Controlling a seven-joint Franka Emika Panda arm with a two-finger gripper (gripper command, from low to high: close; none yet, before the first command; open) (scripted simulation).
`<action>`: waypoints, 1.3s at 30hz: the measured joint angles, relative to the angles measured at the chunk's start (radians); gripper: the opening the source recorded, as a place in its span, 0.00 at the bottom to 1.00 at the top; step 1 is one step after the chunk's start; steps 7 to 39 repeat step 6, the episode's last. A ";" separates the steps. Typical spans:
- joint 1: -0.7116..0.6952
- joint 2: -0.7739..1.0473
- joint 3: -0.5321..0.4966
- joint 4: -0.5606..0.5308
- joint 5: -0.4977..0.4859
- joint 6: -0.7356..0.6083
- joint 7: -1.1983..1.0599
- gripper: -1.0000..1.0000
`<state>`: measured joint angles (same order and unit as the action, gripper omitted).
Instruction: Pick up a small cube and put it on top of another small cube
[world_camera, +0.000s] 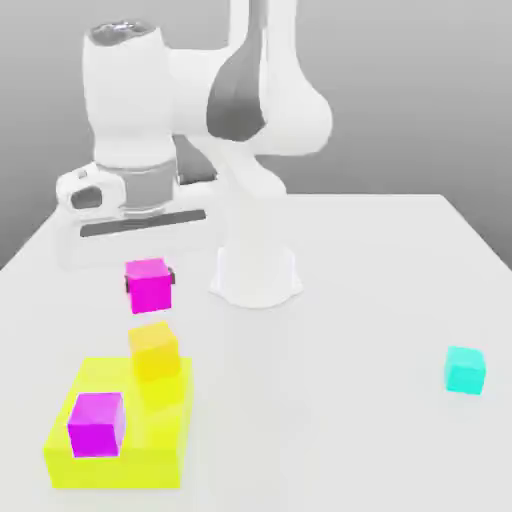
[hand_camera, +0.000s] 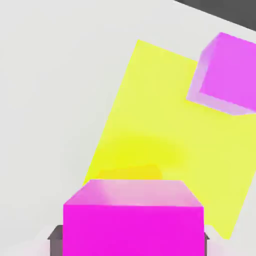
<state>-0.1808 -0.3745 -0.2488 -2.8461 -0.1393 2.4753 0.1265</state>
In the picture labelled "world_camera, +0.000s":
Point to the small orange cube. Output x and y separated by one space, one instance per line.
155 352

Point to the large yellow box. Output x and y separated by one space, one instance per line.
152 448

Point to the small magenta cube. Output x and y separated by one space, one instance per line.
95 428
150 288

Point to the small cyan cube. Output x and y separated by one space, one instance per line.
464 371

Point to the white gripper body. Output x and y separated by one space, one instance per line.
140 224

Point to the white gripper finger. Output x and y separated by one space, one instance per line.
171 275
126 284

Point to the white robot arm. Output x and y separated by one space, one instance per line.
128 100

